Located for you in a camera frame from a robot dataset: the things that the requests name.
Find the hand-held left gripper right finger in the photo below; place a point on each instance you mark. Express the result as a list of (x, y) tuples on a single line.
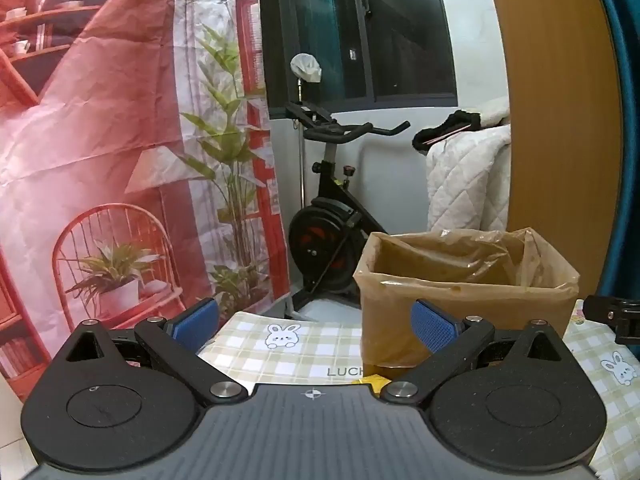
[(432, 325)]

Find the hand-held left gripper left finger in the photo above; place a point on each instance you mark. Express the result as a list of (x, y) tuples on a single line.
[(197, 322)]

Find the brown cardboard box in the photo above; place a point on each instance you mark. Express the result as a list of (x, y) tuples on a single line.
[(500, 305)]

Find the yellow snack packet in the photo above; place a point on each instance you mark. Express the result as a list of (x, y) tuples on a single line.
[(372, 384)]

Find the black garment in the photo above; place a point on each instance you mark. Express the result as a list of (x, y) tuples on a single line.
[(450, 127)]

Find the teal curtain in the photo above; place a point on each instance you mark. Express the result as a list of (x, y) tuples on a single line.
[(625, 135)]

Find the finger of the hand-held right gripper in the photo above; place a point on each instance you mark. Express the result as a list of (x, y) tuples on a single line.
[(612, 312)]

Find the checked bunny tablecloth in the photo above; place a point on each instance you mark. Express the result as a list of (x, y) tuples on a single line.
[(300, 355)]

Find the white quilted blanket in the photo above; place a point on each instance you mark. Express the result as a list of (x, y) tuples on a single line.
[(465, 180)]

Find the wooden chair back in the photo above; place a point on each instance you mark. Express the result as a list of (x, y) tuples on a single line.
[(555, 135)]

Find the dark window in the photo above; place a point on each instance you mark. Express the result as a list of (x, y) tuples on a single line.
[(380, 35)]

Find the printed red backdrop cloth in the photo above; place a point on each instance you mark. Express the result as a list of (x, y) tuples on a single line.
[(100, 135)]

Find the clear plastic bag liner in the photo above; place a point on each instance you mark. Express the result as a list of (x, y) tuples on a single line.
[(450, 260)]

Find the black exercise bike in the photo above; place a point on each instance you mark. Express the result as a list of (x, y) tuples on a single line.
[(325, 225)]

